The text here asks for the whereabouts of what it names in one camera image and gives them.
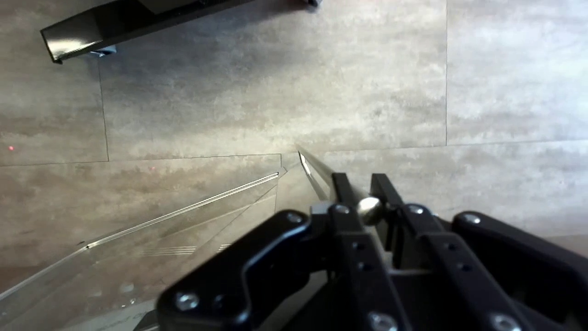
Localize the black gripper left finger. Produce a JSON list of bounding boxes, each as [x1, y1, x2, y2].
[[155, 173, 419, 331]]

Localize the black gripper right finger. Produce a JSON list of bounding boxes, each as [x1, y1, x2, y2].
[[370, 173, 588, 331]]

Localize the silver bar door handle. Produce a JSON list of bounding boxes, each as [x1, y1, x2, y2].
[[296, 146, 390, 227]]

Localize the black cart base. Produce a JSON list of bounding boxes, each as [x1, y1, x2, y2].
[[39, 0, 322, 65]]

